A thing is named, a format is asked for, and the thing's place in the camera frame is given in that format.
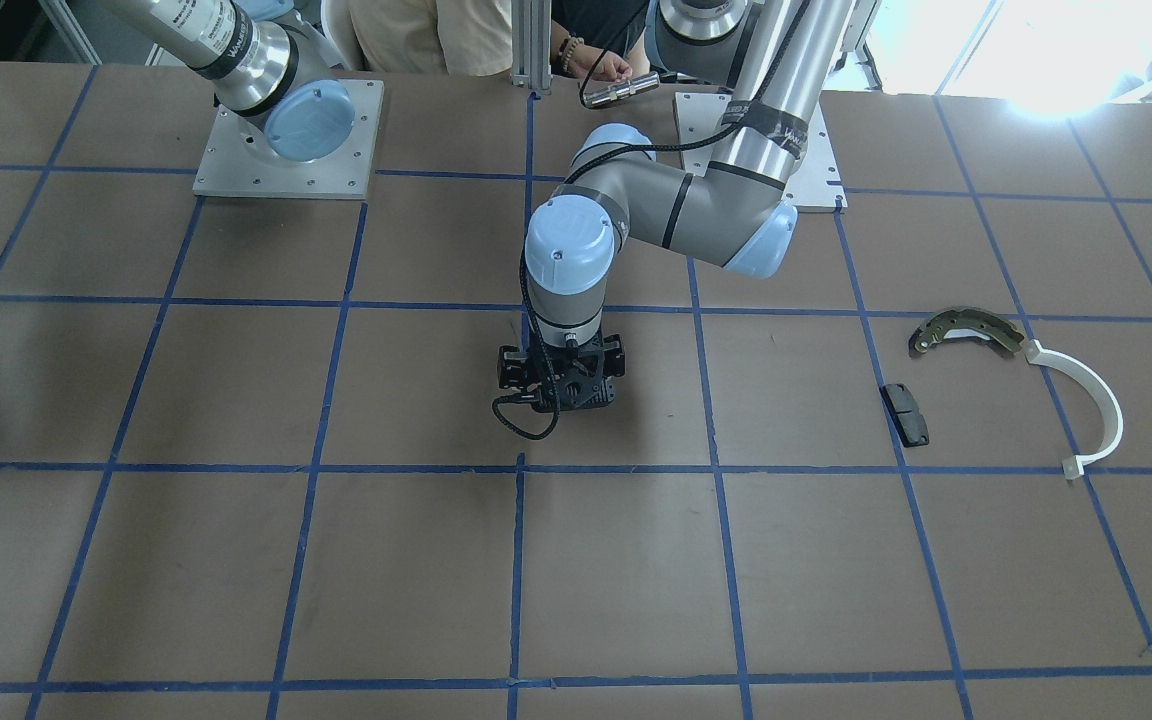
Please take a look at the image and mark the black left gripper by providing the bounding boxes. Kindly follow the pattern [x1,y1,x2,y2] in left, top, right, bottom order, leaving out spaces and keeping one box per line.
[498,334,626,414]

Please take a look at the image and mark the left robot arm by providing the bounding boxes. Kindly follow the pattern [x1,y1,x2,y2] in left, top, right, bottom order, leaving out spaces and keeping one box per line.
[498,1,852,414]

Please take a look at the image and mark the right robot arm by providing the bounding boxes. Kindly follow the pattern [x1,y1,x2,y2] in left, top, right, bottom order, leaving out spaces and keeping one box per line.
[104,1,355,161]

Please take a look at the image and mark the person's hand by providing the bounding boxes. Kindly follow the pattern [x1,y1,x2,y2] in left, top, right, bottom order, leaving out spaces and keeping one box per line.
[559,44,634,83]

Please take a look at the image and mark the silver metal cylinder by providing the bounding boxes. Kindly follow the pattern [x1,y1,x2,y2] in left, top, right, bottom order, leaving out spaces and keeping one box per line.
[581,71,660,109]

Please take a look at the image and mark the dark brake pad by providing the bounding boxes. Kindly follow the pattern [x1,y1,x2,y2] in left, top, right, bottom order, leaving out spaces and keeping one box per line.
[879,382,931,448]

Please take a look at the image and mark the person in beige shirt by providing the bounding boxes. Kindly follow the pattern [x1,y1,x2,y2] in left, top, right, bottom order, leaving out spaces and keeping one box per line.
[320,1,513,77]

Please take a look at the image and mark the brass brake shoe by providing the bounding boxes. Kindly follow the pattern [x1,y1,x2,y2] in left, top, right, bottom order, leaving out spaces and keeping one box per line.
[908,306,1026,357]

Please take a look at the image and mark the white curved plastic part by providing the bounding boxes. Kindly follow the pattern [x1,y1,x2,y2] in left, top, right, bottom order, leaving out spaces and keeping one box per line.
[1024,340,1124,482]

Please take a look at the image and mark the black camera cable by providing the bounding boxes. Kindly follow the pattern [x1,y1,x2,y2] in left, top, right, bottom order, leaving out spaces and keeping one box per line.
[492,300,562,442]

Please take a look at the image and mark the aluminium frame post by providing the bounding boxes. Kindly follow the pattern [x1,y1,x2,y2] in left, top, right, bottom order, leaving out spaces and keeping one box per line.
[509,0,552,97]

